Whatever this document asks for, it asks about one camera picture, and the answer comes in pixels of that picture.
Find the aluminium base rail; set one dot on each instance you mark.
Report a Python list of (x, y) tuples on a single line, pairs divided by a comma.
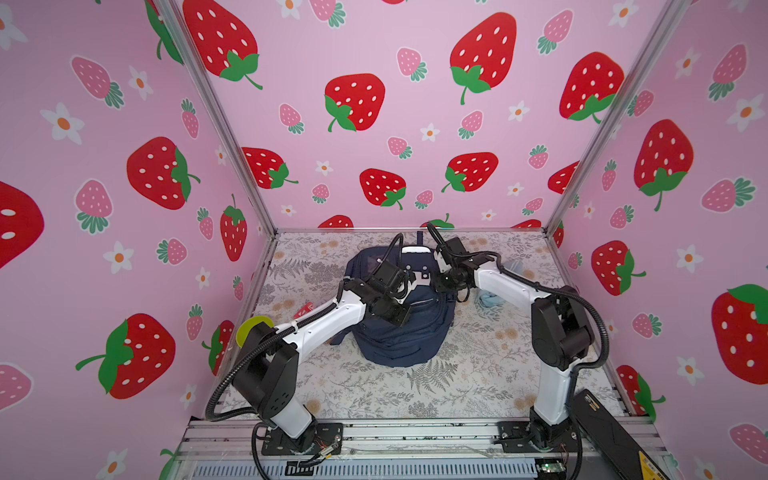
[(441, 448)]

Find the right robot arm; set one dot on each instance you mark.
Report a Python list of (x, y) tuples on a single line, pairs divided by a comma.
[(567, 333)]

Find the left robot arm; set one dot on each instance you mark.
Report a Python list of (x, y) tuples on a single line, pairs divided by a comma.
[(263, 379)]

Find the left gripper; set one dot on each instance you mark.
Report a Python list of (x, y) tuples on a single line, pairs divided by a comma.
[(403, 312)]

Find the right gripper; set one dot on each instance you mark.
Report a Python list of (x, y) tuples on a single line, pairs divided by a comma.
[(441, 286)]

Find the red card pack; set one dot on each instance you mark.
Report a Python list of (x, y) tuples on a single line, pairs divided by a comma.
[(304, 310)]

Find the green bowl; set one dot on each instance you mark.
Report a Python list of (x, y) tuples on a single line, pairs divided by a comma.
[(245, 329)]

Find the black control box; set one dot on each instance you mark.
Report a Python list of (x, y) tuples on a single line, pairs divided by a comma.
[(615, 444)]

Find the navy blue student backpack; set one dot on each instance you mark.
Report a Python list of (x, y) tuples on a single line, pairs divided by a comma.
[(418, 337)]

